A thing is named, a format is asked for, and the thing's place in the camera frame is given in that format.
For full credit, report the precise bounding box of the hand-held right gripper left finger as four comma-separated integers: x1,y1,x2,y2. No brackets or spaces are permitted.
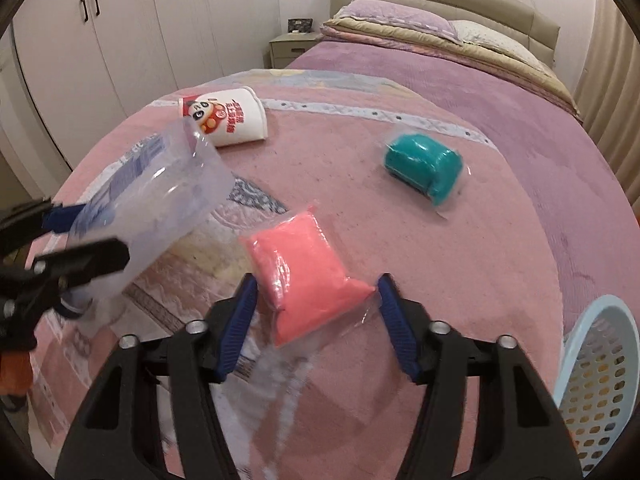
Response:
54,272,260,480

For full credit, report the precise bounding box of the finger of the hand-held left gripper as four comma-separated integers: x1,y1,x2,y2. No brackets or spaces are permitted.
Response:
0,199,83,251
32,239,132,291

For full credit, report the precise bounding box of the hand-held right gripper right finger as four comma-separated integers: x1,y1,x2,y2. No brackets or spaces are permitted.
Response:
376,273,583,480

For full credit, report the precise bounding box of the pink packet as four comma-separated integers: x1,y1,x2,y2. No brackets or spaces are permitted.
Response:
239,202,378,348

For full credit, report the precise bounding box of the clear plastic bottle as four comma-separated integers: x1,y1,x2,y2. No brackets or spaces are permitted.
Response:
60,117,233,321

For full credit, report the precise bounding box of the light blue plastic basket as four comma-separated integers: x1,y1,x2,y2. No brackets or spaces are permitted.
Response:
552,294,640,478

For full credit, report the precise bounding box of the orange cloth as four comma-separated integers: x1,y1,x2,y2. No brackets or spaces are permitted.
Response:
0,347,33,411

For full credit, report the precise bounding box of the pink printed blanket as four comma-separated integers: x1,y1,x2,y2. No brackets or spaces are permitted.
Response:
27,67,566,480

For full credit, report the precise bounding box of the teal sealed packet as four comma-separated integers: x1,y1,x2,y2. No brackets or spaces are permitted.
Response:
382,131,471,216

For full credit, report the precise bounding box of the white wardrobe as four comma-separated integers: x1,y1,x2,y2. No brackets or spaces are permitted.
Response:
0,0,333,171

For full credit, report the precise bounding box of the white cartoon paper cup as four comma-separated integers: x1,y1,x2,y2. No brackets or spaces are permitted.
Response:
178,86,269,148

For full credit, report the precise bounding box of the purple bed cover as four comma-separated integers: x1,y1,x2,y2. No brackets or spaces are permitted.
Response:
285,35,640,341

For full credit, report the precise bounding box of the beige nightstand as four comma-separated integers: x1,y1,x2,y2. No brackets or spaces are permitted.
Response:
269,31,321,70

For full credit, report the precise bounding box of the beige folded quilt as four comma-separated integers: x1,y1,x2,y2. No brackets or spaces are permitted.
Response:
320,19,583,121

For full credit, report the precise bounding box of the white patterned pillow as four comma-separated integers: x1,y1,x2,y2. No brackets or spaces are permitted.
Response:
447,20,556,78

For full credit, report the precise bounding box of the purple pillow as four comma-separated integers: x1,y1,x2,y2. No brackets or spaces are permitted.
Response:
332,0,458,43

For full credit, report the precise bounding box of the beige curtain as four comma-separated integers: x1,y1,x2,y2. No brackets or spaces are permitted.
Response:
575,0,640,186

